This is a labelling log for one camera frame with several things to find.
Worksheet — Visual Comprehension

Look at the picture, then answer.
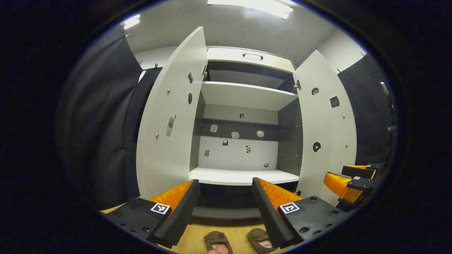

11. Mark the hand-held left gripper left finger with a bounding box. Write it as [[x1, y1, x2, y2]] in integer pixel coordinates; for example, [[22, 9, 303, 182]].
[[101, 179, 201, 249]]

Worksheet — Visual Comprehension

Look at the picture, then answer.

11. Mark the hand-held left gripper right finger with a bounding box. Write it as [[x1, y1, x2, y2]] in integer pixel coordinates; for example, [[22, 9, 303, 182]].
[[251, 177, 350, 249]]

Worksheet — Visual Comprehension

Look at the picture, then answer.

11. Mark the brown fuzzy shoe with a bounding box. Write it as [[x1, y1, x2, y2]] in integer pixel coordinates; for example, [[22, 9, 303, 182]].
[[204, 231, 233, 254], [247, 228, 279, 254]]

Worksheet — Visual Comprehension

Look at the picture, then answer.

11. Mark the white shoe cabinet door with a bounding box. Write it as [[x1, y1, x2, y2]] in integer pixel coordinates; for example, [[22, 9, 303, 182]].
[[292, 50, 358, 207], [136, 26, 209, 200]]

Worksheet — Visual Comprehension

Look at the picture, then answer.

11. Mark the white shoe cabinet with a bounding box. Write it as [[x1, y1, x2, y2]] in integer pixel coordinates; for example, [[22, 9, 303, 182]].
[[189, 46, 303, 219]]

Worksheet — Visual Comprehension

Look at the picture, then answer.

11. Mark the black backdrop cloth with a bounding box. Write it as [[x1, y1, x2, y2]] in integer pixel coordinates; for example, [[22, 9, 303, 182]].
[[58, 28, 163, 212], [337, 53, 398, 166]]

